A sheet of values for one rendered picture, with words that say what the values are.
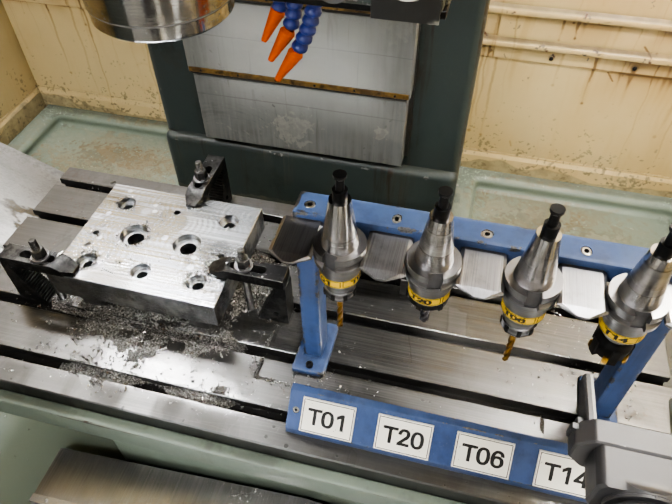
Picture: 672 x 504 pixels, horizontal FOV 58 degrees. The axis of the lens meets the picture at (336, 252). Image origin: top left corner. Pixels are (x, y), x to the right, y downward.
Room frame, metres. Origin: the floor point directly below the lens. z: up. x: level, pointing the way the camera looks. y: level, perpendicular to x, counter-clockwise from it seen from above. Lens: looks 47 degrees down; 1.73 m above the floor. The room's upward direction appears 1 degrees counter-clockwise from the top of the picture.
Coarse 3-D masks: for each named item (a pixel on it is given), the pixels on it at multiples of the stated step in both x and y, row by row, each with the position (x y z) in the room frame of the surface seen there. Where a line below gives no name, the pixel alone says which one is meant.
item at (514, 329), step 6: (504, 318) 0.42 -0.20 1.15; (504, 324) 0.42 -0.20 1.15; (510, 324) 0.41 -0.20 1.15; (516, 324) 0.41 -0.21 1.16; (534, 324) 0.42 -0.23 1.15; (504, 330) 0.42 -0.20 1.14; (510, 330) 0.41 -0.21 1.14; (516, 330) 0.41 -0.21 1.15; (522, 330) 0.41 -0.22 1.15; (528, 330) 0.41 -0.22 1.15; (516, 336) 0.41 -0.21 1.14; (522, 336) 0.41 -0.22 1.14
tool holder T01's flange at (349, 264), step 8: (320, 232) 0.50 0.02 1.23; (360, 232) 0.50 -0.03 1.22; (320, 240) 0.49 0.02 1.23; (360, 240) 0.48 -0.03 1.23; (320, 248) 0.47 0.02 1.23; (360, 248) 0.47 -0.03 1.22; (320, 256) 0.46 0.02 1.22; (328, 256) 0.46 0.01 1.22; (336, 256) 0.46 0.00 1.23; (344, 256) 0.46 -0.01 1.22; (352, 256) 0.46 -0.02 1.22; (360, 256) 0.46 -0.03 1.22; (320, 264) 0.46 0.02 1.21; (328, 264) 0.46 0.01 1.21; (336, 264) 0.45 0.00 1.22; (344, 264) 0.45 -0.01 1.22; (352, 264) 0.45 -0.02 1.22; (336, 272) 0.45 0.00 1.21; (344, 272) 0.45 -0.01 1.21; (352, 272) 0.45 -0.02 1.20
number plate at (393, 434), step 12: (384, 420) 0.40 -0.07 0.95; (396, 420) 0.39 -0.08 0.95; (408, 420) 0.39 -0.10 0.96; (384, 432) 0.39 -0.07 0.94; (396, 432) 0.38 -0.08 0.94; (408, 432) 0.38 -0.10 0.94; (420, 432) 0.38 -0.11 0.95; (432, 432) 0.38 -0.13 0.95; (384, 444) 0.37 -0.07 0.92; (396, 444) 0.37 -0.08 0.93; (408, 444) 0.37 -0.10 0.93; (420, 444) 0.37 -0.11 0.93; (420, 456) 0.36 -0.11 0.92
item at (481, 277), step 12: (468, 252) 0.47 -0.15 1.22; (480, 252) 0.47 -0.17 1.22; (492, 252) 0.47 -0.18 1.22; (468, 264) 0.45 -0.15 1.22; (480, 264) 0.45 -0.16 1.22; (492, 264) 0.45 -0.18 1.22; (504, 264) 0.45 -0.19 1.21; (468, 276) 0.44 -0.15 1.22; (480, 276) 0.44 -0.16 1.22; (492, 276) 0.43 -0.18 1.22; (468, 288) 0.42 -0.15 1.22; (480, 288) 0.42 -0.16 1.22; (492, 288) 0.42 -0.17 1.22; (504, 288) 0.42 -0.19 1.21
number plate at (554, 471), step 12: (540, 456) 0.34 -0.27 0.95; (552, 456) 0.34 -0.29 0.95; (564, 456) 0.34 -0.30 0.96; (540, 468) 0.33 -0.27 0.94; (552, 468) 0.33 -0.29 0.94; (564, 468) 0.33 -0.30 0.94; (576, 468) 0.33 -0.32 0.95; (540, 480) 0.32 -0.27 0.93; (552, 480) 0.32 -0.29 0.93; (564, 480) 0.32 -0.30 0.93; (576, 480) 0.32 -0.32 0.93; (564, 492) 0.31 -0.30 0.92; (576, 492) 0.30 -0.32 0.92
